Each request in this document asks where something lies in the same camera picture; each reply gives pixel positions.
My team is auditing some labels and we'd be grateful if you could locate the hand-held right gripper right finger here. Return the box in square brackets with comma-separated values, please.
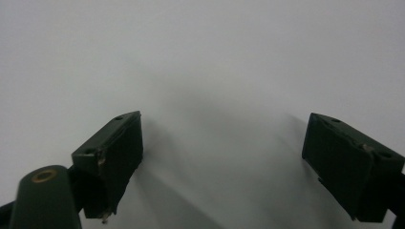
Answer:
[301, 112, 405, 223]

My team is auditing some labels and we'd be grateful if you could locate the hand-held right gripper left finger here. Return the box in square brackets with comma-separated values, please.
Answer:
[71, 110, 144, 224]

